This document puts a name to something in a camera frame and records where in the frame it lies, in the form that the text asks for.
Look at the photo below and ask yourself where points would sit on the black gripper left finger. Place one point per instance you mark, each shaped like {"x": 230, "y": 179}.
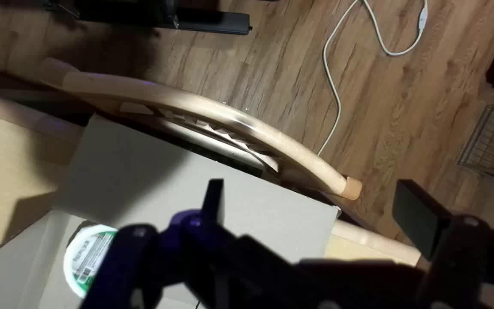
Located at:
{"x": 162, "y": 258}

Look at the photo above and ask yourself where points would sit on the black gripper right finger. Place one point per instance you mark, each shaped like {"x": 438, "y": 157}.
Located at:
{"x": 424, "y": 221}

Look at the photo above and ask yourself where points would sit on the grey cardboard box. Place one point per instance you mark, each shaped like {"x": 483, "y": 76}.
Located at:
{"x": 145, "y": 172}

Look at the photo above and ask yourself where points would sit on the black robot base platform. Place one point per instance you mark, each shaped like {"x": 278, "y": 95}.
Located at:
{"x": 213, "y": 23}

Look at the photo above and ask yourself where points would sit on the green rimmed white round tub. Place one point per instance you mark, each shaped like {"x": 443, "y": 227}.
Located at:
{"x": 90, "y": 258}

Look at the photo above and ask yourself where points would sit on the curved wooden chair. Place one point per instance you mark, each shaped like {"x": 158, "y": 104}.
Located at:
{"x": 292, "y": 152}

